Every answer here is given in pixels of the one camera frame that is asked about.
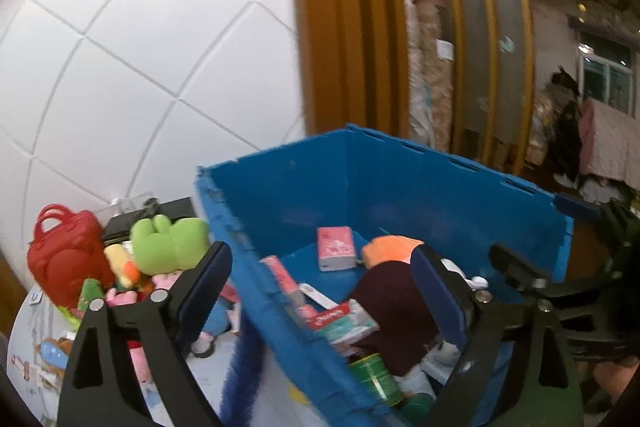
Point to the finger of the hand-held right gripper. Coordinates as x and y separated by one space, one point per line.
575 206
515 264

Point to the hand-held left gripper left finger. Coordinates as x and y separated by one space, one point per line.
205 287

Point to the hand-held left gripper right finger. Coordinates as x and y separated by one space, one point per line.
440 297

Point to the orange plush toy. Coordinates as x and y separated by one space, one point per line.
390 249

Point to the brown bottle green label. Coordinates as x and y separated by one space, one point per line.
375 374

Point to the blue plastic crate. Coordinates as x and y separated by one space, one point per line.
425 187

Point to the red toothpaste box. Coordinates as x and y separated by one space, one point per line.
330 317

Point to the long white medicine box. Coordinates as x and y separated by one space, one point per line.
320 296

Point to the pink packet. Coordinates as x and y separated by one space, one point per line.
334 248

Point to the round pale blue desktop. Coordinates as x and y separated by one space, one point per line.
200 387

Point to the person's right hand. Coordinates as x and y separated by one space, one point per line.
617 382

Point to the white and dark pink box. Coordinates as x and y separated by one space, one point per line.
231 294

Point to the pink pig plush blue clothes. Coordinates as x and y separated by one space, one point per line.
217 317

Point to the green frog plush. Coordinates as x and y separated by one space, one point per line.
160 242

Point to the pink hanging cloth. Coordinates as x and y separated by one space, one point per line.
612 142

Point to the pink pig plush red dress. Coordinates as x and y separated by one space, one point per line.
125 297

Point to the black box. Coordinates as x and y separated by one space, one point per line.
175 209

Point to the yellow duck plush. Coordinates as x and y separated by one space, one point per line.
117 259

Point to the blue furry cloth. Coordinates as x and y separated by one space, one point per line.
242 382

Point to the green cloth piece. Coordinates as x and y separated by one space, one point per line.
90 294

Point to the window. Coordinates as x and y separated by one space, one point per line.
605 72

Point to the red hard carry case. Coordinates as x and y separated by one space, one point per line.
65 257

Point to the brown teddy bear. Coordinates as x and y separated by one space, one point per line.
67 343

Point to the small white device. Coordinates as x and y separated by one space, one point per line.
35 297

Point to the patterned paper roll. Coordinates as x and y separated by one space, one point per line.
432 82

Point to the wooden glass door cabinet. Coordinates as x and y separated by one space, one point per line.
475 32

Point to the wooden door frame post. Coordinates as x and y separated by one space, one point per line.
345 7

